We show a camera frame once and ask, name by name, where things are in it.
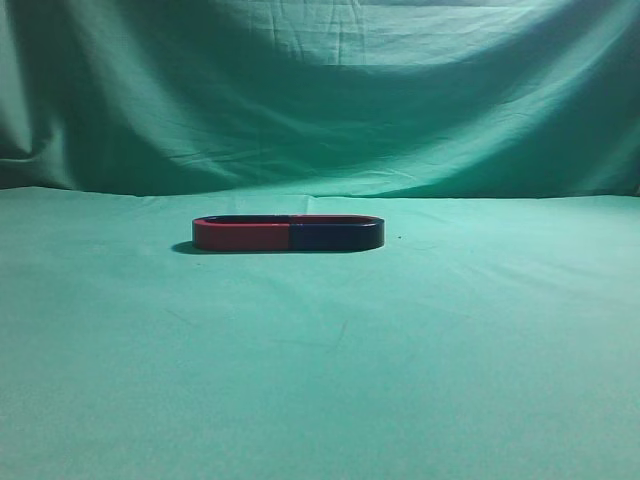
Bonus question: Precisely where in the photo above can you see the blue-fronted horseshoe magnet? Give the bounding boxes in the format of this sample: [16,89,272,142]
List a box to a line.
[289,215,385,252]

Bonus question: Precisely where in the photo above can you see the left red-fronted horseshoe magnet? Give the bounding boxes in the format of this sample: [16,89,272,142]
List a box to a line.
[192,215,290,252]

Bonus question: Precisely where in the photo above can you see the green cloth backdrop and cover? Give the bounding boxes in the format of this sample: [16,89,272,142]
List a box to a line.
[1,1,639,479]

